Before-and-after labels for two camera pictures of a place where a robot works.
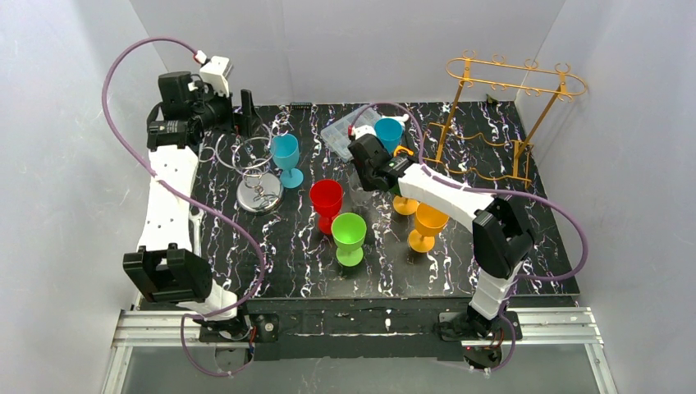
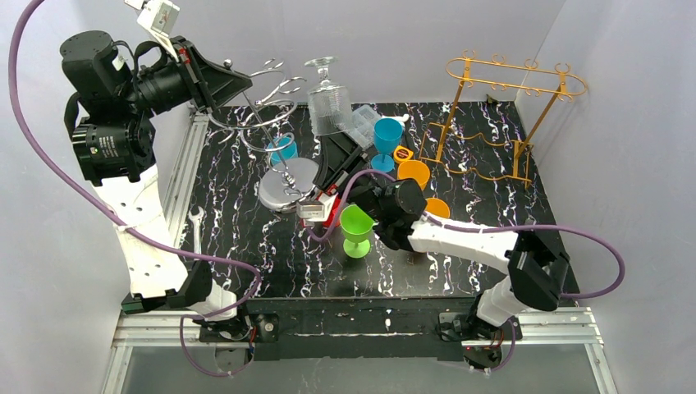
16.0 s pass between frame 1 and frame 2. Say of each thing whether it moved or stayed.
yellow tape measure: stayed
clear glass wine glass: moved
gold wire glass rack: stayed
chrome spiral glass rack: moved
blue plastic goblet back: stayed
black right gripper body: moved
